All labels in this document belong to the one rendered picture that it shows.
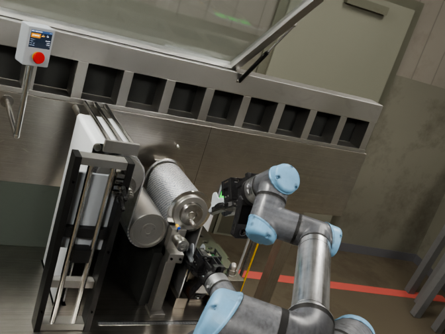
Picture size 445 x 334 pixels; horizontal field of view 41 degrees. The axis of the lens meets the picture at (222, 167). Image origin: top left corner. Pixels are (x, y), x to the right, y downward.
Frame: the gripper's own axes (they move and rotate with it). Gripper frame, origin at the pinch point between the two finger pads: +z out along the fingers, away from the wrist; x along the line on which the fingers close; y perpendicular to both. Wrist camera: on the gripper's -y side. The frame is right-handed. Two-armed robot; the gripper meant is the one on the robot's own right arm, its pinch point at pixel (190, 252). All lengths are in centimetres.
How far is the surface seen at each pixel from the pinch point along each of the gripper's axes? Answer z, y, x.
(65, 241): -12.6, 8.6, 45.4
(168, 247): -6.2, 5.0, 11.4
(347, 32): 212, 71, -191
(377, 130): 207, 4, -251
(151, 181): 18.2, 16.1, 12.4
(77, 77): 31, 43, 41
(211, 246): 15.4, -6.0, -16.6
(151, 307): -7.1, -16.6, 11.3
